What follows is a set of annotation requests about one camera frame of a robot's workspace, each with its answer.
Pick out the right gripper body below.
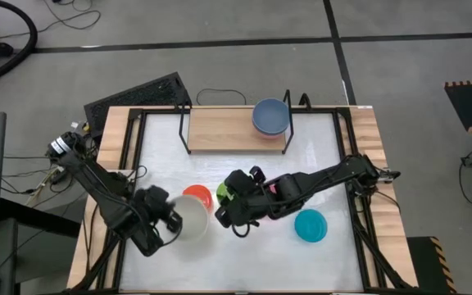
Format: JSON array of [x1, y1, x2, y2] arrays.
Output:
[[224, 166, 280, 223]]

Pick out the green plastic bowl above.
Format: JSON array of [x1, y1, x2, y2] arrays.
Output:
[[216, 182, 237, 206]]

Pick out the black metal table frame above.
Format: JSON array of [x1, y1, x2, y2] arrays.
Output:
[[70, 104, 415, 294]]

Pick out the black cable loop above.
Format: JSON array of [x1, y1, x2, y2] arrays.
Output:
[[196, 88, 247, 107]]

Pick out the wooden shelf with black frame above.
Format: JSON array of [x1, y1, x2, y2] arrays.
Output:
[[178, 88, 295, 156]]

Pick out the cyan plastic bowl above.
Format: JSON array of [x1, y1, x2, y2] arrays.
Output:
[[293, 208, 329, 243]]

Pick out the orange plastic bowl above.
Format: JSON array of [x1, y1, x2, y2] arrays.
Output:
[[182, 184, 215, 214]]

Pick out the white plastic bowl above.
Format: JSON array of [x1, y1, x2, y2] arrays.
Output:
[[169, 194, 211, 242]]

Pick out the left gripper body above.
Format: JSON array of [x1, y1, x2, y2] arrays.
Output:
[[132, 184, 173, 225]]

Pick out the black cable bundle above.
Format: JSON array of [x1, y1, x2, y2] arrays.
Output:
[[0, 153, 98, 197]]

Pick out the black perforated computer case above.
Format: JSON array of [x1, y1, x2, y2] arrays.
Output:
[[83, 71, 193, 138]]

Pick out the light pink plastic bowl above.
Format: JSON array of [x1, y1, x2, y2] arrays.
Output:
[[254, 129, 288, 140]]

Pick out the thin black floor cable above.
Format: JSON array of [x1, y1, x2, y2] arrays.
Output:
[[0, 0, 102, 40]]

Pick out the blue plastic bowl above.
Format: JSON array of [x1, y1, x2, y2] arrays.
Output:
[[252, 98, 291, 136]]

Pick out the orange vacuum with hose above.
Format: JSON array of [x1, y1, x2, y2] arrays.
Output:
[[0, 0, 39, 82]]

